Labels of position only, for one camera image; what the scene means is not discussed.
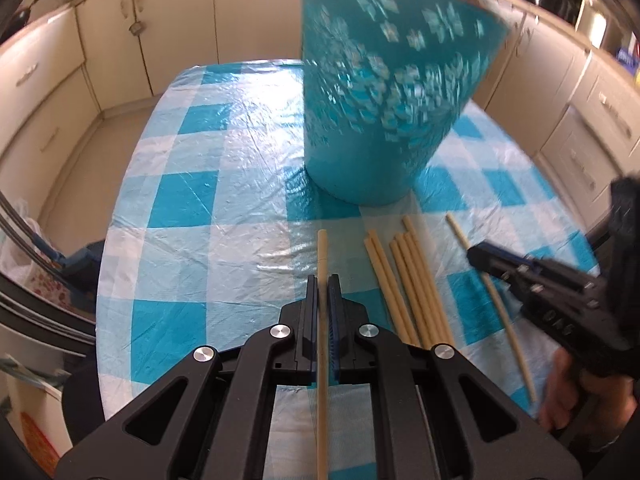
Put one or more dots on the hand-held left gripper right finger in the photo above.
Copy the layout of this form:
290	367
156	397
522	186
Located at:
334	340

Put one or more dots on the blue packet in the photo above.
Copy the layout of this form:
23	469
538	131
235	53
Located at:
628	57

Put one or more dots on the small cabinet door latch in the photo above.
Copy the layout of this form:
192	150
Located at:
135	28

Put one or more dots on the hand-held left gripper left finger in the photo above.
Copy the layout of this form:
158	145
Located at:
311	320

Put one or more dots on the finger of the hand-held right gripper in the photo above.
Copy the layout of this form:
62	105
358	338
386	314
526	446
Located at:
529	262
492	262

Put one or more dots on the pale wooden chopstick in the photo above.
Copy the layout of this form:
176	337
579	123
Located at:
322	260
382	285
510	330
419	285
409	290

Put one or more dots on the white canister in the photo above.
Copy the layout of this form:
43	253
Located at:
591	17

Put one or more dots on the white printed carton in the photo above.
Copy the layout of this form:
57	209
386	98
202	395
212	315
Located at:
30	410

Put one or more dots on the teal perforated plastic basket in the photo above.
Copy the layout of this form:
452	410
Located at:
360	160

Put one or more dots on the dark metal rails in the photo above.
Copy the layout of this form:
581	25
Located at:
45	320

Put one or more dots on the blue plastic object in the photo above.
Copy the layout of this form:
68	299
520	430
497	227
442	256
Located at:
75	260

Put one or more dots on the cream kitchen cabinets with doors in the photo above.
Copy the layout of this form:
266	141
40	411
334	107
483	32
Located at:
115	60

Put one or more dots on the cream kitchen cabinets with drawers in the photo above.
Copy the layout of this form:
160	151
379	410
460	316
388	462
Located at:
575	110

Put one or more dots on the person's right hand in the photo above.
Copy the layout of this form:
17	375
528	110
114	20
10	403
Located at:
557	395

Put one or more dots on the pair of wooden sticks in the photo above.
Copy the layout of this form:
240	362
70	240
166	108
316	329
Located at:
427	275
392	285

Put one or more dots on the white plastic bag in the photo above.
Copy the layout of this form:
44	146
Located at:
15	260

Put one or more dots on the blue white checked tablecloth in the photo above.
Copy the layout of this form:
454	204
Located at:
200	160

